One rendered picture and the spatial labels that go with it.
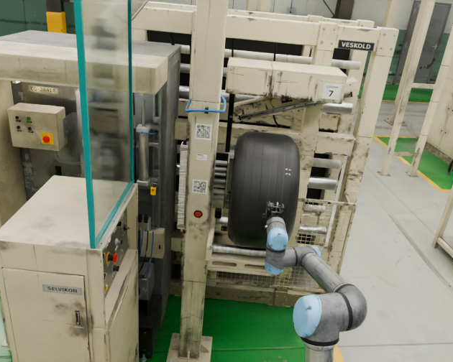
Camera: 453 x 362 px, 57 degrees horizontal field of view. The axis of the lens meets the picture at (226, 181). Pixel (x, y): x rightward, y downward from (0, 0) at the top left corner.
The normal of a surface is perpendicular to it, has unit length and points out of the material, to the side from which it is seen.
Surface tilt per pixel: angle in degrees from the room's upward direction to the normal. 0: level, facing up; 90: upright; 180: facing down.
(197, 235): 90
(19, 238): 0
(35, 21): 90
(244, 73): 90
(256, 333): 0
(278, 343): 0
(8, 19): 90
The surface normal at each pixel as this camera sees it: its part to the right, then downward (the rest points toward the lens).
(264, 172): 0.03, -0.31
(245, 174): -0.25, -0.23
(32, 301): -0.05, 0.43
